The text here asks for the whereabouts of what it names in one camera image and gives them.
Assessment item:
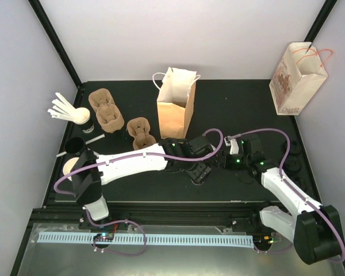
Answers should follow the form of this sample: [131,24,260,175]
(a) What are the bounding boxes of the brown paper bag white handles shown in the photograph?
[152,67,201,139]

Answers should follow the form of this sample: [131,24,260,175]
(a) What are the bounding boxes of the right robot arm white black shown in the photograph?
[217,135,345,265]

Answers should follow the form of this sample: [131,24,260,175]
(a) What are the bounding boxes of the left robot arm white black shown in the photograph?
[71,136,214,229]

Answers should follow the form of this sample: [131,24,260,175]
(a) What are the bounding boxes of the white wrapped straw on table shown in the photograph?
[56,134,105,158]

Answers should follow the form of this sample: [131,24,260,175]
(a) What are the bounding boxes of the stacked brown pulp cup carriers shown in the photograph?
[89,88,125,133]

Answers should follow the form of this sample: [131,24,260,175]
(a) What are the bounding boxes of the white printed paper bag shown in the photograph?
[269,42,334,116]

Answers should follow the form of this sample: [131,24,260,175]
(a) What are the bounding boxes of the small green circuit board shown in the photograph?
[93,233,114,242]

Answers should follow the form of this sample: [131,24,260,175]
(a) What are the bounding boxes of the black paper cup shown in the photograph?
[64,137,87,157]

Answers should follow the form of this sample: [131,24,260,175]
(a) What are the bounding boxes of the paper cup holding stirrers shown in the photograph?
[74,108,94,134]

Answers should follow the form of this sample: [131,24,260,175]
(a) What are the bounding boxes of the bundle of white wrapped straws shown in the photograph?
[47,93,78,121]

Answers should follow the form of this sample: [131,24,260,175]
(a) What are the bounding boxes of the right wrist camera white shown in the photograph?
[224,136,242,155]

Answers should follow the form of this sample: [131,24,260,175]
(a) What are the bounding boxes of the black aluminium frame rail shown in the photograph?
[31,201,339,231]

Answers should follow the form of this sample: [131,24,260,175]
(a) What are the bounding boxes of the light blue cable duct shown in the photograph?
[37,232,254,248]

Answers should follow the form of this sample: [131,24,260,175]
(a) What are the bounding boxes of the right black corner post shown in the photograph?
[304,0,337,43]

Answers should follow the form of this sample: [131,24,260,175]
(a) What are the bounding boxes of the black corner post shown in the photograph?
[304,0,337,43]
[28,0,82,88]

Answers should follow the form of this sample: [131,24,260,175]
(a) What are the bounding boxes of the left black corner post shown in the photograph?
[28,0,82,88]

